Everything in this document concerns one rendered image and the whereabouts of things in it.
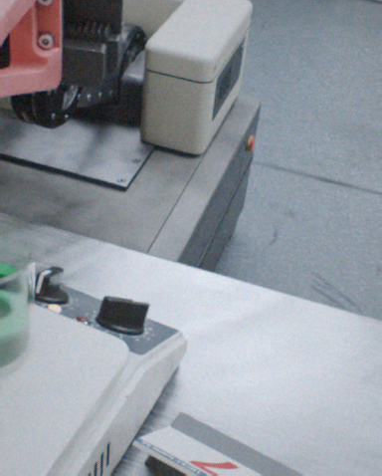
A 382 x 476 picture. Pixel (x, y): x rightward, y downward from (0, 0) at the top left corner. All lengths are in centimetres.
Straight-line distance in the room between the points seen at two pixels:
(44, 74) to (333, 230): 162
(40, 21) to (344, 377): 33
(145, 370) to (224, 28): 106
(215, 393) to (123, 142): 97
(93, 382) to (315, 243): 150
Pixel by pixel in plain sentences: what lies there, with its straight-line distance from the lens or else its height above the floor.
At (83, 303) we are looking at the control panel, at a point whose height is 79.
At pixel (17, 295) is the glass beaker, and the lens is 39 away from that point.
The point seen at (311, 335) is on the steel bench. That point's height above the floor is 75.
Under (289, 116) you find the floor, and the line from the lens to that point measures 239.
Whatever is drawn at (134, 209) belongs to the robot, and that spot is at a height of 36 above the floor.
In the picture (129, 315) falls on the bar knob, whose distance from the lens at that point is 49.
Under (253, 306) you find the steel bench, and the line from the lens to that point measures 59.
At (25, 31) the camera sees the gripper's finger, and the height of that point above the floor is 101.
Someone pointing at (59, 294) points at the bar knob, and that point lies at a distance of 52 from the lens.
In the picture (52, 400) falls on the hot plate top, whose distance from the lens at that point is 41.
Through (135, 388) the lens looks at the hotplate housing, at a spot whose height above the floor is 81.
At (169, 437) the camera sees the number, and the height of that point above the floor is 77.
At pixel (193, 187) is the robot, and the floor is 36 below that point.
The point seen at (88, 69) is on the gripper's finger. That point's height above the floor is 98.
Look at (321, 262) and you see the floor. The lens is 184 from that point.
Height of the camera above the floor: 116
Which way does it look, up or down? 38 degrees down
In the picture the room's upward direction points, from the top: 7 degrees clockwise
